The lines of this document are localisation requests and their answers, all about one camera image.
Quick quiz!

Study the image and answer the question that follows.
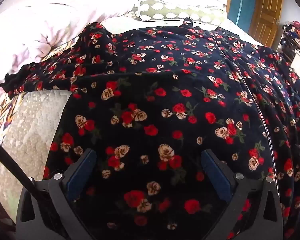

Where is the black floral zip robe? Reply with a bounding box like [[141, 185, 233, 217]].
[[0, 17, 300, 240]]

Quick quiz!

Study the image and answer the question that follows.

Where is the patterned quilted bed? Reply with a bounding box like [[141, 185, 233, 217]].
[[0, 0, 265, 223]]

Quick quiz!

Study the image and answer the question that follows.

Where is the green white dotted pillow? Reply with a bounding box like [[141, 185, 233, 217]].
[[132, 0, 227, 27]]

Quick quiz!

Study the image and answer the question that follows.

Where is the cluttered side shelf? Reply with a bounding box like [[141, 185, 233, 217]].
[[276, 20, 300, 64]]

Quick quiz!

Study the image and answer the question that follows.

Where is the pink white duvet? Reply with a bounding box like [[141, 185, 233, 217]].
[[0, 0, 138, 110]]

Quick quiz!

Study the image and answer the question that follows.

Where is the black cable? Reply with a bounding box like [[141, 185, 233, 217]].
[[0, 136, 34, 189]]

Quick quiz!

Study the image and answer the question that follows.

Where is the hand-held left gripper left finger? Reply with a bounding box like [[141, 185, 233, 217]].
[[15, 149, 98, 240]]

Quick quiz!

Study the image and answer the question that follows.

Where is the teal door panel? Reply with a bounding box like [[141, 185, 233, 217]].
[[227, 0, 258, 27]]

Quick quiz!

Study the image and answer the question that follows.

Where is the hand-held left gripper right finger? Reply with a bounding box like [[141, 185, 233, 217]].
[[201, 149, 284, 240]]

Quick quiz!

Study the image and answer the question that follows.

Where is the wooden door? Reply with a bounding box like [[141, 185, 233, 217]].
[[249, 0, 283, 47]]

